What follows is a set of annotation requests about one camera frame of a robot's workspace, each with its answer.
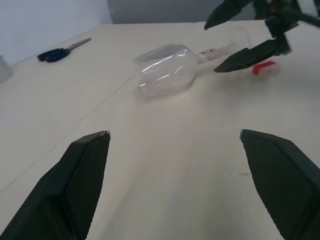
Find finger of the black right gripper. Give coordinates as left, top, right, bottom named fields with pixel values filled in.
left=214, top=32, right=292, bottom=74
left=204, top=0, right=253, bottom=31

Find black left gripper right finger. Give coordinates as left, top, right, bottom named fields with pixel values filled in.
left=239, top=128, right=320, bottom=240

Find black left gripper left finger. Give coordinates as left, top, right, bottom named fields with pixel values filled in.
left=0, top=130, right=112, bottom=240

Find white bottle cap red label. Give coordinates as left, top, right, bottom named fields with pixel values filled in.
left=251, top=60, right=281, bottom=79

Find grey partition panel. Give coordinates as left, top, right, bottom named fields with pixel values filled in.
left=107, top=0, right=227, bottom=25

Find blue handled scissors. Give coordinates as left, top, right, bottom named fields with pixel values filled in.
left=36, top=37, right=93, bottom=63

